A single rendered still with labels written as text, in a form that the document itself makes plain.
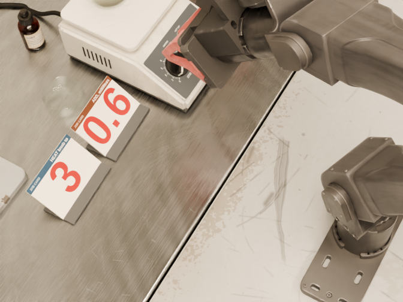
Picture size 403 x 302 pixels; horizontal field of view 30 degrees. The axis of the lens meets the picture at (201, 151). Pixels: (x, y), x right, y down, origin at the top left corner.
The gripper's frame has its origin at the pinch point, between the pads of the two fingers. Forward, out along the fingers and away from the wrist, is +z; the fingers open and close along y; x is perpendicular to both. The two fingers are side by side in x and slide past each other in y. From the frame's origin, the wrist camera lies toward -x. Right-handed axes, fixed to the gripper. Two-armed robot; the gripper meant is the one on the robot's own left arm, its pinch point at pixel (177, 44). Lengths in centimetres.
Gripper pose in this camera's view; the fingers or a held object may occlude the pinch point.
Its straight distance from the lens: 90.1
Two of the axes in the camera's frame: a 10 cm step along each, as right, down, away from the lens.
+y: -5.3, 7.5, -4.0
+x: 5.8, 6.6, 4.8
